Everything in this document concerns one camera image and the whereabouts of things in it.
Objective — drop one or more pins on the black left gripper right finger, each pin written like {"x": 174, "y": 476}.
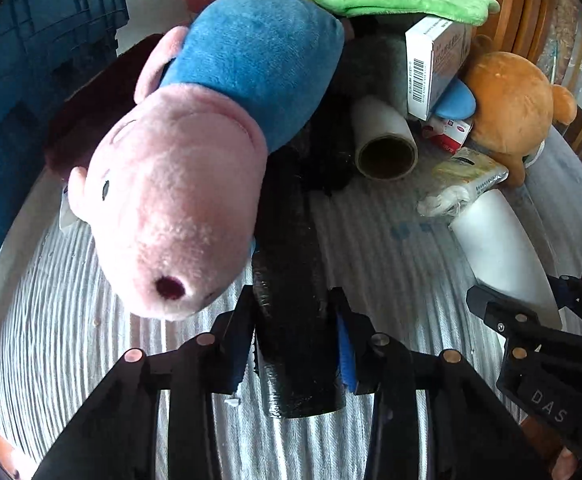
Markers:
{"x": 433, "y": 415}

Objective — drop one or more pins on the clear film roll cardboard core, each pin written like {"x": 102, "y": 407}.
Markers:
{"x": 385, "y": 149}

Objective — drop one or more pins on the blue plush slipper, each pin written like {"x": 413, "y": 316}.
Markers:
{"x": 456, "y": 103}

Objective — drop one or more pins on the yellow tissue packet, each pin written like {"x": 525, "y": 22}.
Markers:
{"x": 459, "y": 181}

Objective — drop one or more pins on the red white medicine box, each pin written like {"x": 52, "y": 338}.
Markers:
{"x": 448, "y": 134}

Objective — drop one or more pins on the pink pig plush blue shirt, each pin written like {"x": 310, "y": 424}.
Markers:
{"x": 171, "y": 192}

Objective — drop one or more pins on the blue plastic crate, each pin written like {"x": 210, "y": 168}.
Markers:
{"x": 48, "y": 50}

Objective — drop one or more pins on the dark maroon cloth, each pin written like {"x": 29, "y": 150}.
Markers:
{"x": 84, "y": 119}

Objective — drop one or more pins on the white paper roll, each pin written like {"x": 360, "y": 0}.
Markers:
{"x": 502, "y": 256}

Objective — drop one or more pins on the brown teddy bear plush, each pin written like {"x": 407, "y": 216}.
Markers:
{"x": 516, "y": 105}

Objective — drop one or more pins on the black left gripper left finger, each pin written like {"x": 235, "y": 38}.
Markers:
{"x": 113, "y": 435}

